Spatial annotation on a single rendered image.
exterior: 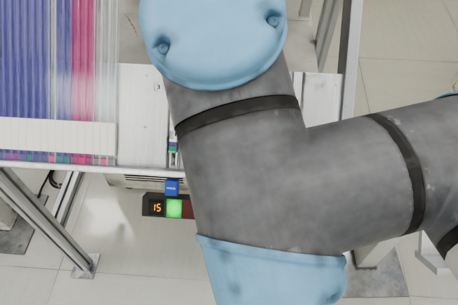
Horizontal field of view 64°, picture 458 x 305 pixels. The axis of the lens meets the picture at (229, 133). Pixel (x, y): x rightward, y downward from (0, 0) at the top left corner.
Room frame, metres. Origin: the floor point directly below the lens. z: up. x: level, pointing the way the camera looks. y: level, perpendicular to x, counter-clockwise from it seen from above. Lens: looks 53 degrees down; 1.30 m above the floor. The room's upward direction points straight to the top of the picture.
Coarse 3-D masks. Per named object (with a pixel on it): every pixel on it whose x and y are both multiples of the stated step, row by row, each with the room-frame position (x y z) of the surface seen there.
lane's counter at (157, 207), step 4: (152, 200) 0.33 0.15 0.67; (156, 200) 0.33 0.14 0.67; (160, 200) 0.33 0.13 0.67; (152, 204) 0.32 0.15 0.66; (156, 204) 0.32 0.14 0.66; (160, 204) 0.32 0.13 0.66; (152, 208) 0.31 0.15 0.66; (156, 208) 0.31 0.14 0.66; (160, 208) 0.31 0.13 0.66; (148, 212) 0.31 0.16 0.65; (152, 212) 0.31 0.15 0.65; (156, 212) 0.31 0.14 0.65; (160, 212) 0.31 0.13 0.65
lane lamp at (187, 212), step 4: (184, 200) 0.32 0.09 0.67; (188, 200) 0.32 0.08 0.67; (184, 204) 0.32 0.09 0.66; (188, 204) 0.32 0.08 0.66; (184, 208) 0.31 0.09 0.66; (188, 208) 0.31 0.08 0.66; (192, 208) 0.31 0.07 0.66; (184, 212) 0.31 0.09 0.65; (188, 212) 0.31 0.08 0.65; (192, 212) 0.31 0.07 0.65; (184, 216) 0.30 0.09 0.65; (188, 216) 0.30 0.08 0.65; (192, 216) 0.30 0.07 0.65
